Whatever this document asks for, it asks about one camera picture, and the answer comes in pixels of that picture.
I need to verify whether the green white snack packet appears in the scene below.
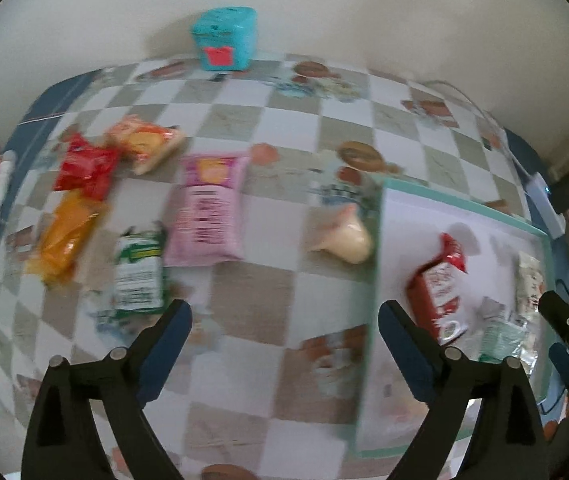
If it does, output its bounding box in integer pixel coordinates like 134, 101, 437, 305
112, 225, 168, 317

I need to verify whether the red milk biscuit packet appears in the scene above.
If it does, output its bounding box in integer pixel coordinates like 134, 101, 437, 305
405, 232, 470, 346

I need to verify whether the pink snack packet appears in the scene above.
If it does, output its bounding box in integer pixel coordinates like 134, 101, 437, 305
163, 152, 251, 267

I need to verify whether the checkered printed tablecloth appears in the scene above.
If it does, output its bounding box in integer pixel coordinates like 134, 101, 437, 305
0, 55, 565, 480

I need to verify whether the white power strip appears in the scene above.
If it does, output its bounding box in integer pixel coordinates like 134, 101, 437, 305
523, 171, 565, 238

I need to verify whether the jelly cup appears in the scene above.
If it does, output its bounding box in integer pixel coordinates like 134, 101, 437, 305
309, 204, 375, 264

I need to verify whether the teal tin box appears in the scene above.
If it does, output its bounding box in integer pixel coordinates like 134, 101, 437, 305
190, 6, 258, 72

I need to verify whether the silver green snack packet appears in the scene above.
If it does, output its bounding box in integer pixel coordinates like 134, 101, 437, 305
479, 296, 538, 368

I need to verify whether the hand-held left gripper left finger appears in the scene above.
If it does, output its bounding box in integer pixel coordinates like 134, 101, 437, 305
21, 299, 192, 480

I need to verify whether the thin white cable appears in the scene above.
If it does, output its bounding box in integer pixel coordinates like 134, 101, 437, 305
422, 79, 535, 181

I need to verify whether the rice cracker packet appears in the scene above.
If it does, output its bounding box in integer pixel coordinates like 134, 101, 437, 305
513, 251, 548, 321

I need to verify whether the orange pastry packet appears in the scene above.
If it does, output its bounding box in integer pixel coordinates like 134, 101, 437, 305
105, 115, 186, 176

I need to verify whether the white tray with teal rim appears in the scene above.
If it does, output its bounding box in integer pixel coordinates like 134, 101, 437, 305
355, 176, 555, 458

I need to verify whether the yellow cake packet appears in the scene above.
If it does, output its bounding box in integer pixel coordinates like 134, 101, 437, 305
25, 191, 110, 288

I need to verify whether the red snack packet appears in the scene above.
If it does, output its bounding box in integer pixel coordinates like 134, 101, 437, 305
53, 132, 121, 201

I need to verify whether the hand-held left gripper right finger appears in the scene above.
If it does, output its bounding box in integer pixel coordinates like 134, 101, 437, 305
379, 300, 550, 480

